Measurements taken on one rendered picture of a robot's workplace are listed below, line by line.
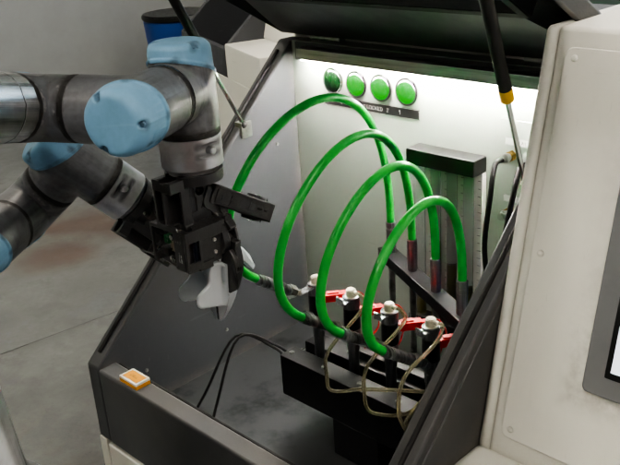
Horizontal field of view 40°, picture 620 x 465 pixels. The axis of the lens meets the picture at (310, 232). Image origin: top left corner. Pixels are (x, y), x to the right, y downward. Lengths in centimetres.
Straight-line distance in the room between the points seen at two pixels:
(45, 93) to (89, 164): 22
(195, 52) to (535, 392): 63
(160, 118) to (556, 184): 53
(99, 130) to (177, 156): 14
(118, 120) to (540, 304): 61
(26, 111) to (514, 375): 72
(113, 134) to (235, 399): 88
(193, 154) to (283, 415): 73
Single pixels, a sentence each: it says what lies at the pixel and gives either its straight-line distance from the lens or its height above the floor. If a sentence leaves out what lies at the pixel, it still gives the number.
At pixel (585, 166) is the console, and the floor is 138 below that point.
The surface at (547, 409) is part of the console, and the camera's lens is 120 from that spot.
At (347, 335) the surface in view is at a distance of 125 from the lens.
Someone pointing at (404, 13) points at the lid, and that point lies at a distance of 137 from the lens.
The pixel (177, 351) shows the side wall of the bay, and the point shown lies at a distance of 169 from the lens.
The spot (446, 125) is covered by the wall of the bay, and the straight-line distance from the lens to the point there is 151.
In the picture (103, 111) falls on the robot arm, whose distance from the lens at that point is 88.
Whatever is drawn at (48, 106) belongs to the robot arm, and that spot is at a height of 154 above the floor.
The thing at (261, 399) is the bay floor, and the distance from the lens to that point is 165.
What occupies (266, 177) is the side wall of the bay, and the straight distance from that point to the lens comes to 172.
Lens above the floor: 174
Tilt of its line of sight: 23 degrees down
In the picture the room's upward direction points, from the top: 4 degrees counter-clockwise
